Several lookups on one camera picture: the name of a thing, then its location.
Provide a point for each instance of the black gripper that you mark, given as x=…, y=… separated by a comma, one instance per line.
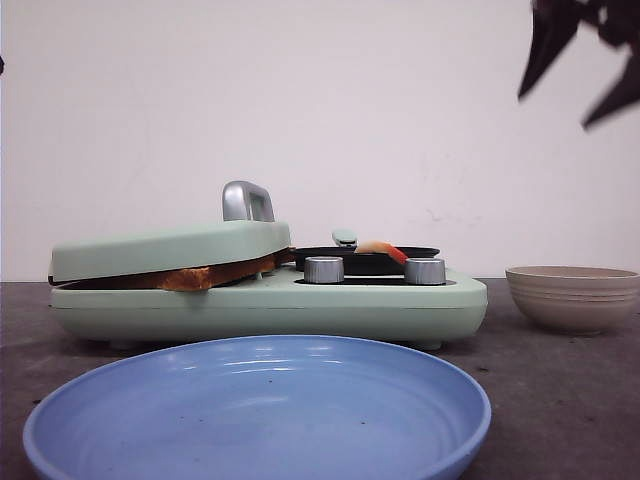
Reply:
x=554, y=25

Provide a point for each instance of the beige ribbed bowl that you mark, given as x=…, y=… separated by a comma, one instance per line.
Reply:
x=574, y=299

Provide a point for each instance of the pink shrimp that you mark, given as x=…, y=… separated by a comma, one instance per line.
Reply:
x=382, y=247

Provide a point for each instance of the white bread slice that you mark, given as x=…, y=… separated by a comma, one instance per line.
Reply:
x=284, y=256
x=200, y=278

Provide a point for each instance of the breakfast maker hinged lid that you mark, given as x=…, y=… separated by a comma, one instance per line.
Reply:
x=247, y=231

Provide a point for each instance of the mint green breakfast maker base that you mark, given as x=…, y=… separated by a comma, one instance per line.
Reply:
x=382, y=308

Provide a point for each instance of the right silver control knob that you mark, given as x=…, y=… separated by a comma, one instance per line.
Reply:
x=425, y=271

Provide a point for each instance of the silver control knob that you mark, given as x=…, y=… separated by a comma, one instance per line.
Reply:
x=323, y=270
x=425, y=271

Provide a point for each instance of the black round frying pan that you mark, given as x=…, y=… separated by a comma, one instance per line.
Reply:
x=345, y=242

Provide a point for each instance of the left silver control knob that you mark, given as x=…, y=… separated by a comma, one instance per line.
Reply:
x=323, y=270

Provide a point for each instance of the blue round plate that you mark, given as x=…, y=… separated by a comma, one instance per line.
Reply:
x=263, y=407

